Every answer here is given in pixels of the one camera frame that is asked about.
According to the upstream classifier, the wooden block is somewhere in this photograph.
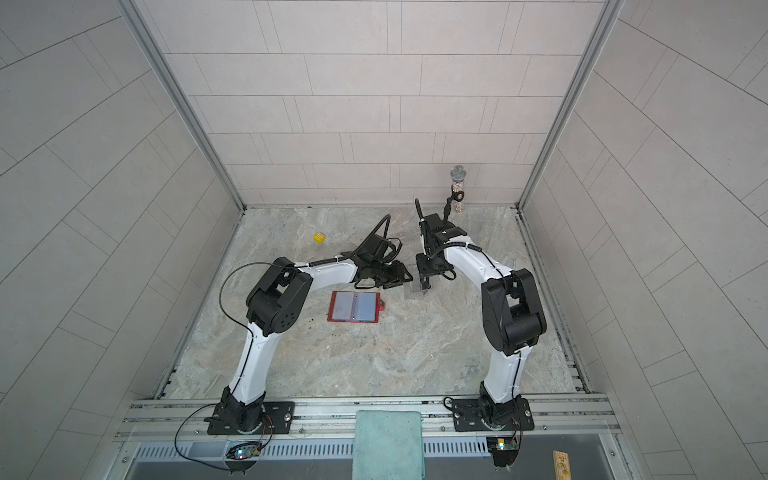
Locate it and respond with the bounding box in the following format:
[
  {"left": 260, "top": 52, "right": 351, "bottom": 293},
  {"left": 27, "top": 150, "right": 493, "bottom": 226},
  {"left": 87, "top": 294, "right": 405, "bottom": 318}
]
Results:
[{"left": 553, "top": 451, "right": 572, "bottom": 480}]

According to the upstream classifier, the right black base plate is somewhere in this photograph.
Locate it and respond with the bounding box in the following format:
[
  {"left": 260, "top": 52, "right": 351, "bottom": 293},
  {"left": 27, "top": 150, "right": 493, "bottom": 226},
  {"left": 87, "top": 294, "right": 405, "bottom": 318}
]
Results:
[{"left": 443, "top": 395, "right": 535, "bottom": 432}]

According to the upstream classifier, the clear case with credit cards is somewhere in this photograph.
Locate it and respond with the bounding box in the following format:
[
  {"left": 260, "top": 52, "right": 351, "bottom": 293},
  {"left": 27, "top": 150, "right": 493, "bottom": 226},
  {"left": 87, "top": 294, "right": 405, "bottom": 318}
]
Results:
[{"left": 403, "top": 280, "right": 431, "bottom": 301}]

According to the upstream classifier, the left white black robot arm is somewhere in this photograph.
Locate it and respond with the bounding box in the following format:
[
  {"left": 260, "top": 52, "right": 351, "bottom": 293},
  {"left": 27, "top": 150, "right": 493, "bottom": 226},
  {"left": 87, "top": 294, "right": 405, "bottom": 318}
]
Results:
[{"left": 205, "top": 233, "right": 413, "bottom": 434}]

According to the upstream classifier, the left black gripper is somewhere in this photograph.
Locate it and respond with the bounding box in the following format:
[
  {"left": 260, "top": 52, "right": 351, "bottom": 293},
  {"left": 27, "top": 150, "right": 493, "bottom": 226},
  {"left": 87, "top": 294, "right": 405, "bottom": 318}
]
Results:
[{"left": 368, "top": 260, "right": 416, "bottom": 289}]

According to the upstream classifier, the black microphone stand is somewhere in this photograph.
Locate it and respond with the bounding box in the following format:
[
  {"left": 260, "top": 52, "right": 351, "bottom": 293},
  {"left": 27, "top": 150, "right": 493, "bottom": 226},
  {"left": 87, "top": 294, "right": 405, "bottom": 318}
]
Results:
[{"left": 443, "top": 165, "right": 467, "bottom": 221}]

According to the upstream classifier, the teal folded cloth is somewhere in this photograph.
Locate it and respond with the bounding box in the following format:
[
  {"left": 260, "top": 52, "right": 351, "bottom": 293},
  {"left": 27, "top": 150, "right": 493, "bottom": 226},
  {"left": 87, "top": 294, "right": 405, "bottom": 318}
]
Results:
[{"left": 352, "top": 410, "right": 425, "bottom": 480}]

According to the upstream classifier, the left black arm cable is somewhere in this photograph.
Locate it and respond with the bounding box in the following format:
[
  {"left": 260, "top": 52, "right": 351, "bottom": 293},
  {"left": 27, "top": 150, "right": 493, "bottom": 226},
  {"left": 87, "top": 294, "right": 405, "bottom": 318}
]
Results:
[{"left": 173, "top": 213, "right": 392, "bottom": 472}]

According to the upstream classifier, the left green circuit board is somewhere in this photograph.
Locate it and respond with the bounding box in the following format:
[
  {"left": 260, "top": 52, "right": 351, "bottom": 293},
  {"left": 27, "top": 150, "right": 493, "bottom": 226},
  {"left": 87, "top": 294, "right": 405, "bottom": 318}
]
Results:
[{"left": 225, "top": 442, "right": 262, "bottom": 461}]

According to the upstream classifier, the aluminium mounting rail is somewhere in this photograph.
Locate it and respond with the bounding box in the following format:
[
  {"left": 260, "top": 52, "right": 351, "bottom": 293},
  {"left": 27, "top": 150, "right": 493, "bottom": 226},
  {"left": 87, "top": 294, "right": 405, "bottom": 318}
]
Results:
[{"left": 111, "top": 393, "right": 621, "bottom": 442}]

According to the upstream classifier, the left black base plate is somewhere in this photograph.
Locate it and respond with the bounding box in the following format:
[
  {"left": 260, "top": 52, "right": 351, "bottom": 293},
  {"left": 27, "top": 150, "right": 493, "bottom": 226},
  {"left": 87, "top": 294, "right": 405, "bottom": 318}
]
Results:
[{"left": 204, "top": 401, "right": 296, "bottom": 435}]

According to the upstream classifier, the right green circuit board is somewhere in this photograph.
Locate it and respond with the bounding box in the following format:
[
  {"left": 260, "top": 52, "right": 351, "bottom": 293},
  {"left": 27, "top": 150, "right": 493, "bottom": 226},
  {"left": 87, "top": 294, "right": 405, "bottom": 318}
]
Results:
[{"left": 486, "top": 437, "right": 520, "bottom": 468}]

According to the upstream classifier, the green circuit board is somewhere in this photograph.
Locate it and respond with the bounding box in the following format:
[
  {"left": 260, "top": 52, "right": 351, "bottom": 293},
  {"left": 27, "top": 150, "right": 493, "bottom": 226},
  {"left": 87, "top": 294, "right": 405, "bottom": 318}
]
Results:
[
  {"left": 225, "top": 442, "right": 262, "bottom": 461},
  {"left": 486, "top": 437, "right": 520, "bottom": 468}
]

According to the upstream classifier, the red leather card holder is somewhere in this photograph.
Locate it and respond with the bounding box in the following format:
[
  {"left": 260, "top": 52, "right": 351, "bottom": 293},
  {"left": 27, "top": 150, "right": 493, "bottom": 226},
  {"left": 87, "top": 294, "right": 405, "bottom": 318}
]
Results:
[{"left": 327, "top": 291, "right": 385, "bottom": 324}]

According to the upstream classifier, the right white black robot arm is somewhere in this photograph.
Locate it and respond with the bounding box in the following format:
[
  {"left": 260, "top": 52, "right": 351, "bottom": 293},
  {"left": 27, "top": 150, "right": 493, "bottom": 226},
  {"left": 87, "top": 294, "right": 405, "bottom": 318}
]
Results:
[{"left": 416, "top": 214, "right": 547, "bottom": 431}]

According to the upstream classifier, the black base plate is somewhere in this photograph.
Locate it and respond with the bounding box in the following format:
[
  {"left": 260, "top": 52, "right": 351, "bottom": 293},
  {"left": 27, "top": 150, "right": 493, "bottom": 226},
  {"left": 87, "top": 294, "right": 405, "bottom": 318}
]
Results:
[
  {"left": 443, "top": 395, "right": 535, "bottom": 432},
  {"left": 204, "top": 401, "right": 296, "bottom": 435}
]

